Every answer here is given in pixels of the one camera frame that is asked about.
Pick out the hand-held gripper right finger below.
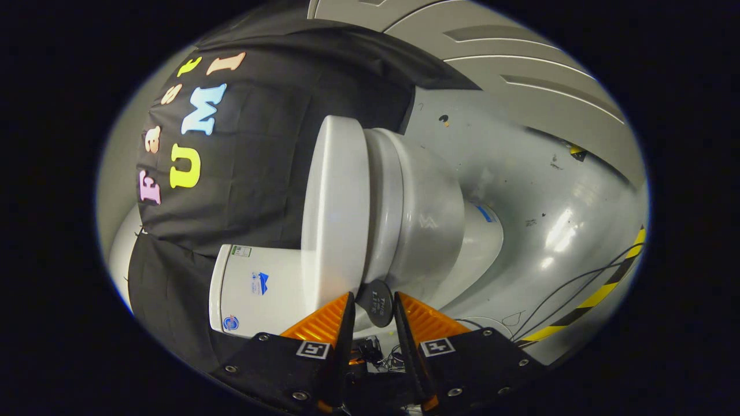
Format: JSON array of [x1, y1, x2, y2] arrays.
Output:
[[393, 292, 547, 414]]

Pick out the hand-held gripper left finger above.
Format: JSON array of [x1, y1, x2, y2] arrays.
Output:
[[211, 292, 356, 414]]

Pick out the black round lid handle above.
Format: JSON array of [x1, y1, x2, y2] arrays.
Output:
[[356, 280, 395, 328]]

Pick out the white toilet lid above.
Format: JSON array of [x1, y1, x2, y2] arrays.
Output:
[[301, 116, 371, 314]]

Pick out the white toilet bowl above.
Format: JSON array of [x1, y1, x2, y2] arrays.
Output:
[[379, 130, 504, 327]]

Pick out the yellow black floor tape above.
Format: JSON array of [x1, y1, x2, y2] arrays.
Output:
[[516, 225, 647, 348]]

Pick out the black backdrop cloth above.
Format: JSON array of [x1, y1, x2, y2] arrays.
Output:
[[127, 0, 482, 376]]

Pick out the white drawer cabinet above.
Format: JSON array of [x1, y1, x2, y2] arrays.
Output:
[[306, 0, 646, 187]]

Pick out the thin black floor cables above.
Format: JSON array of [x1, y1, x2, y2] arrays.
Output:
[[509, 243, 645, 343]]

